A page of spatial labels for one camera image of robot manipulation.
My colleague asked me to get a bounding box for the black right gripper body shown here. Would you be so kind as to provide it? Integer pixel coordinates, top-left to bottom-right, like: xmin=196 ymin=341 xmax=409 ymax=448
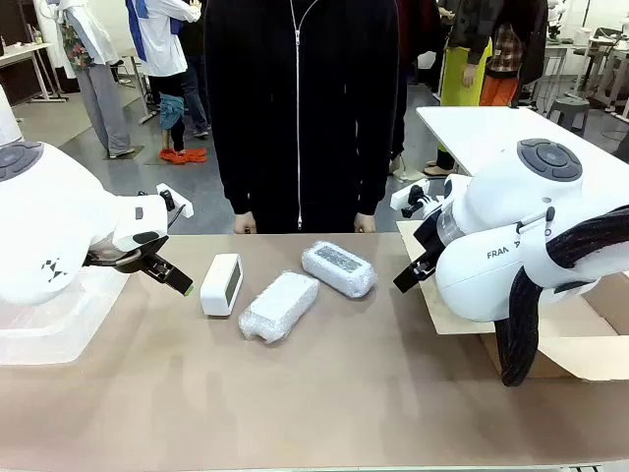
xmin=412 ymin=213 xmax=446 ymax=267

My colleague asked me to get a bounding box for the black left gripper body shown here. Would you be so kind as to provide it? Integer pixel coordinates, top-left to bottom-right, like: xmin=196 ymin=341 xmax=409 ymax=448
xmin=82 ymin=234 xmax=171 ymax=275

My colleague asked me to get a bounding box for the unwrapped white digital clock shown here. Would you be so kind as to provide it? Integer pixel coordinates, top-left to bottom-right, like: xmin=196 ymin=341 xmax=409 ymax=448
xmin=200 ymin=253 xmax=244 ymax=317

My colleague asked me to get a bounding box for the bubble-wrapped clock showing display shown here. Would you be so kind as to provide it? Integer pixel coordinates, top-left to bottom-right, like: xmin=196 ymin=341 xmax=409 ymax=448
xmin=300 ymin=240 xmax=379 ymax=300

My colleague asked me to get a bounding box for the bubble-wrapped clock showing back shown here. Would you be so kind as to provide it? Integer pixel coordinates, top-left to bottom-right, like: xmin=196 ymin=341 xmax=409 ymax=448
xmin=238 ymin=271 xmax=320 ymax=345

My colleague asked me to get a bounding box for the person's right hand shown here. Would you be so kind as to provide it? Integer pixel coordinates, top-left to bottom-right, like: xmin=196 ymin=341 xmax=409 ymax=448
xmin=233 ymin=211 xmax=258 ymax=235

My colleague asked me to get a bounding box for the brown cardboard box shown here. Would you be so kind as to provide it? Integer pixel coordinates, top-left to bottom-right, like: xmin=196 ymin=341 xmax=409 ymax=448
xmin=395 ymin=219 xmax=629 ymax=383

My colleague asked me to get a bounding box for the translucent plastic bin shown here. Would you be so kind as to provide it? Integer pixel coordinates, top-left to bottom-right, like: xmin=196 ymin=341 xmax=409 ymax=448
xmin=0 ymin=265 xmax=132 ymax=368

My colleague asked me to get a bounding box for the orange cloth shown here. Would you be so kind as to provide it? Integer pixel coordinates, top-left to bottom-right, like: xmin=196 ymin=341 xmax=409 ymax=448
xmin=157 ymin=147 xmax=209 ymax=166

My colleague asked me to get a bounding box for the person in black zip jacket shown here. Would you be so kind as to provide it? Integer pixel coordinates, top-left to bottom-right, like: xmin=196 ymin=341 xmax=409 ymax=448
xmin=203 ymin=0 xmax=409 ymax=235

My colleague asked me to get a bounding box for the person in grey trousers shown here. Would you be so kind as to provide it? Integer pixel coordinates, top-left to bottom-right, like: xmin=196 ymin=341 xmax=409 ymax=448
xmin=36 ymin=0 xmax=137 ymax=159

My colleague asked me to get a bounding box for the person in yellow apron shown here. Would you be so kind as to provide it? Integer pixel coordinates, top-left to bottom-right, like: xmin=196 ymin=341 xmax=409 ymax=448
xmin=425 ymin=0 xmax=495 ymax=177

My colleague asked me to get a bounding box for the person in orange trousers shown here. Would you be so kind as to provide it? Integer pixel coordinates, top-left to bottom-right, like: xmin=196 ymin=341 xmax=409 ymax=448
xmin=479 ymin=0 xmax=549 ymax=108

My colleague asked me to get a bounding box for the grey round stool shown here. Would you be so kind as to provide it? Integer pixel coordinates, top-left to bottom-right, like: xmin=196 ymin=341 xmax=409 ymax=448
xmin=546 ymin=96 xmax=592 ymax=138

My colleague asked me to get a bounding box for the person in white blue shirt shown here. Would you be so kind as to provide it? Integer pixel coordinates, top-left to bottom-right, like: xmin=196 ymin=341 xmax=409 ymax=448
xmin=125 ymin=0 xmax=213 ymax=154

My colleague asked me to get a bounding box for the white desk with metal legs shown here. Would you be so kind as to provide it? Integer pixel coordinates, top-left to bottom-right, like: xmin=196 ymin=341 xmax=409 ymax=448
xmin=0 ymin=41 xmax=70 ymax=106

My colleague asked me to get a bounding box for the white workbench with equipment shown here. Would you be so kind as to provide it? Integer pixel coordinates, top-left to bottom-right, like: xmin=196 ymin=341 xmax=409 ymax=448
xmin=540 ymin=24 xmax=629 ymax=112

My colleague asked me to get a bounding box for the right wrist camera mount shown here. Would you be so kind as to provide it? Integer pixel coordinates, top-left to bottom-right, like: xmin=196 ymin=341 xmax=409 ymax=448
xmin=390 ymin=180 xmax=446 ymax=220

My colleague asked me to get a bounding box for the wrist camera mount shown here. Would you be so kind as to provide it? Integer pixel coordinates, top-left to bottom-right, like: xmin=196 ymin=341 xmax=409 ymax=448
xmin=390 ymin=180 xmax=446 ymax=220
xmin=155 ymin=184 xmax=195 ymax=221

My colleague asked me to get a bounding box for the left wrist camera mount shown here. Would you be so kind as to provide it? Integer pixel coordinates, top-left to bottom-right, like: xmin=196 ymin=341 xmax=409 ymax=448
xmin=155 ymin=184 xmax=195 ymax=221

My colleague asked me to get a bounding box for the black braided cable bundle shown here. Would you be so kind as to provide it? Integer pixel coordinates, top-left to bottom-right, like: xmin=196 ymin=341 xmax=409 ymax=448
xmin=494 ymin=206 xmax=629 ymax=388

